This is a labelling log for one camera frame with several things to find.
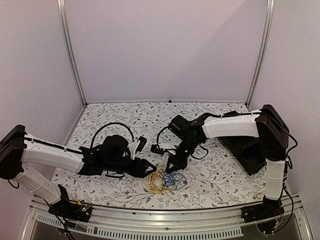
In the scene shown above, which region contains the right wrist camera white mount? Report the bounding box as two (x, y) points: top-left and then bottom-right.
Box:
(150, 144), (177, 156)

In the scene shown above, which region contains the blue cable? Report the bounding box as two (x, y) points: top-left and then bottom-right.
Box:
(161, 171), (188, 192)

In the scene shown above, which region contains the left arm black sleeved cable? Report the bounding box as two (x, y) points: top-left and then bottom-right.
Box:
(89, 122), (135, 151)

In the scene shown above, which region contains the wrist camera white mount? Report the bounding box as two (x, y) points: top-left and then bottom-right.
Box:
(128, 136), (147, 160)
(150, 144), (177, 156)

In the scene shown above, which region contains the right arm black sleeved cable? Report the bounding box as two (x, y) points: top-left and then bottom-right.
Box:
(156, 126), (171, 147)

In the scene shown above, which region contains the black three-compartment tray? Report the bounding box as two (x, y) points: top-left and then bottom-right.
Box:
(218, 136), (266, 176)

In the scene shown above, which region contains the aluminium front rail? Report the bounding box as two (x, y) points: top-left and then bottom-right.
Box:
(22, 194), (314, 240)

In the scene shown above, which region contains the aluminium frame post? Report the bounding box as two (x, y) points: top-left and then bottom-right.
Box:
(57, 0), (88, 107)
(245, 0), (275, 109)

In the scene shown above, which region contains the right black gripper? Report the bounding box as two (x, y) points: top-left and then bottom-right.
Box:
(165, 137), (200, 174)

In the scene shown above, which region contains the floral patterned table mat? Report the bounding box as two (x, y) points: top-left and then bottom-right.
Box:
(51, 102), (267, 210)

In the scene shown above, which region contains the left aluminium frame post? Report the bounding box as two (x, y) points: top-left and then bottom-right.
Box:
(57, 0), (88, 107)

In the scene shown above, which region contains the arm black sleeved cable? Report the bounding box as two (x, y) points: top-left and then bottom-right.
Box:
(156, 126), (171, 147)
(89, 122), (135, 151)

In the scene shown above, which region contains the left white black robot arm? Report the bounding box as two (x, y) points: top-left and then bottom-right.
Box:
(0, 124), (157, 217)

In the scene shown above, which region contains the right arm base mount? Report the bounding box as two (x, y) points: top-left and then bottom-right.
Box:
(241, 197), (285, 235)

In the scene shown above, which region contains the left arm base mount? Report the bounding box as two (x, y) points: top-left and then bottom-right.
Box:
(48, 184), (92, 223)

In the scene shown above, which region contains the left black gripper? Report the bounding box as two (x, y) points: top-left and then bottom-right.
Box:
(104, 157), (157, 179)

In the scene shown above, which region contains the yellow cable bundle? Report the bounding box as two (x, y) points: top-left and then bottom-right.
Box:
(141, 164), (176, 201)

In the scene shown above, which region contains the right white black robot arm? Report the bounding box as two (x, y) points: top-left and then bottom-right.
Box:
(165, 104), (290, 218)

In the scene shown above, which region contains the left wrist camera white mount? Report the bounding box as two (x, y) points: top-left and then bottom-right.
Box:
(128, 136), (147, 160)

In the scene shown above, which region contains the right aluminium frame post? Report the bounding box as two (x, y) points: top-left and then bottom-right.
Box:
(245, 0), (275, 109)

